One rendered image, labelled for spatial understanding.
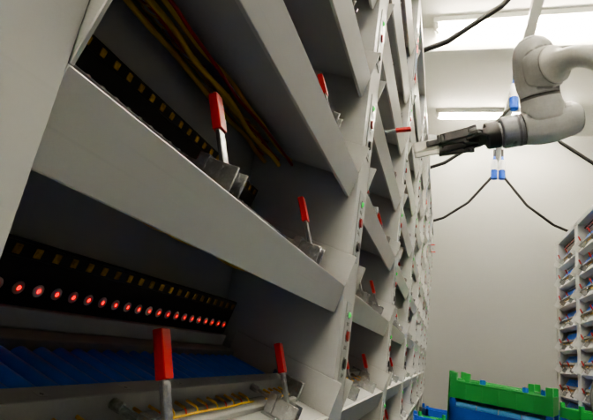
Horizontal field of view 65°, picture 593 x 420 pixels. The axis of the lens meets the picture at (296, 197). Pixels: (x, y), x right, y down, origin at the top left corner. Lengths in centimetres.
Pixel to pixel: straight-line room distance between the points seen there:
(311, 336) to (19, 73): 63
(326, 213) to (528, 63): 81
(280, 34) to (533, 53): 104
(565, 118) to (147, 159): 126
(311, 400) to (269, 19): 54
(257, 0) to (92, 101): 22
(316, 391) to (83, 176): 58
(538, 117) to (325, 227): 79
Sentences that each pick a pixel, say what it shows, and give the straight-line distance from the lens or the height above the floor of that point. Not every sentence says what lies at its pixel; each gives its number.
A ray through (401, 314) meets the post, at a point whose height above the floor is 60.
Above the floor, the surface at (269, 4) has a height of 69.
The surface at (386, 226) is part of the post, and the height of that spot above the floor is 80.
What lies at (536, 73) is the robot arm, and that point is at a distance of 140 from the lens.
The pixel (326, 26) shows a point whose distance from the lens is 79.
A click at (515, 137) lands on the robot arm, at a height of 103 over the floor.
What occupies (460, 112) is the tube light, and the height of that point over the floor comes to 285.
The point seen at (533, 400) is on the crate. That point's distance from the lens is 169.
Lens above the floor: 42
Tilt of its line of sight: 17 degrees up
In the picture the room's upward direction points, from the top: 9 degrees clockwise
